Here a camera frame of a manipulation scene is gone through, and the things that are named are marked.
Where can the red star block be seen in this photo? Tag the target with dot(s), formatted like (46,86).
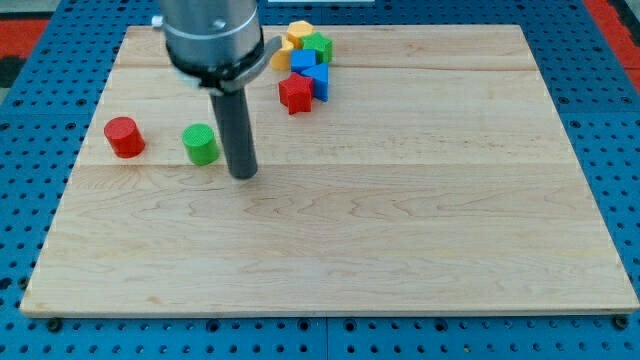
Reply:
(296,93)

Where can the blue triangle block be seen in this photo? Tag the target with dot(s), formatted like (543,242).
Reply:
(320,76)

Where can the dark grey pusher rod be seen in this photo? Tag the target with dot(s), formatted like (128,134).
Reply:
(234,127)

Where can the blue cube block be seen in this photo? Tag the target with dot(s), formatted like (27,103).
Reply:
(302,59)

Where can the green cylinder block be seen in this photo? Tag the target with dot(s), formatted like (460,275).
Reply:
(200,144)

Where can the green star block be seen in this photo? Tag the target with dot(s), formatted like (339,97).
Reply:
(321,45)

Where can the yellow rounded block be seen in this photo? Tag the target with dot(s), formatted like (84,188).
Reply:
(280,60)

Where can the yellow hexagon block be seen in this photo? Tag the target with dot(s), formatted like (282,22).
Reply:
(297,30)

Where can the red cylinder block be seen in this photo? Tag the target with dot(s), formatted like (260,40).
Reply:
(124,137)

